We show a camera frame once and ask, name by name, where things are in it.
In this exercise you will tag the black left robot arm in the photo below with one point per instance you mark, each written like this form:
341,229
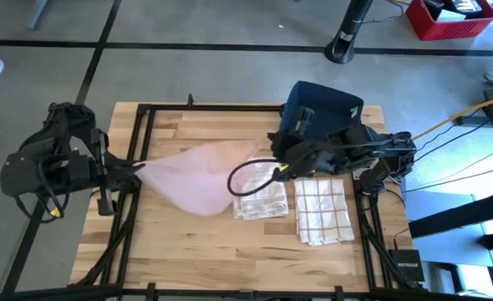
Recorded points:
42,163

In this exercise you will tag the grey metal post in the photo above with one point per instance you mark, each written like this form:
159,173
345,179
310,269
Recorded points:
37,14

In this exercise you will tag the plain pink towel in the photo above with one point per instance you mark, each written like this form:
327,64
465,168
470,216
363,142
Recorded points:
192,180

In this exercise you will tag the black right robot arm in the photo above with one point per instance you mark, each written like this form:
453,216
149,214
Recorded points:
380,152

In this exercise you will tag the white towel grey checks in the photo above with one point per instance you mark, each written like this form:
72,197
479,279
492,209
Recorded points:
263,200

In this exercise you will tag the white box in crate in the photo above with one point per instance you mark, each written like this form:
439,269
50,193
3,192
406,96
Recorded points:
451,16

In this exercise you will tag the navy fabric basket white stripe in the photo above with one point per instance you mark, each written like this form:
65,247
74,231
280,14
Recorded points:
334,106

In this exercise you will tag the red plastic crate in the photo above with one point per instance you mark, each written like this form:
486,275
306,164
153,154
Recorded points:
451,30

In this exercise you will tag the white towel red checks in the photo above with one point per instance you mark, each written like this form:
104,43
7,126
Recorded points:
323,213

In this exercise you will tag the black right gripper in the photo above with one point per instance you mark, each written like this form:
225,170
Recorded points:
309,156

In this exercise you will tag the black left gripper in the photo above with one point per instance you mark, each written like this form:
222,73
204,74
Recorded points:
100,171

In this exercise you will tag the black metal table frame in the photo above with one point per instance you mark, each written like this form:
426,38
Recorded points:
230,108

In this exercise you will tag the black Netgear network switch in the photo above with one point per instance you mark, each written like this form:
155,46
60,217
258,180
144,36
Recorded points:
406,265

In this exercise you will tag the grey power strip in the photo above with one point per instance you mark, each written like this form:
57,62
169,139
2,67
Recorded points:
476,121

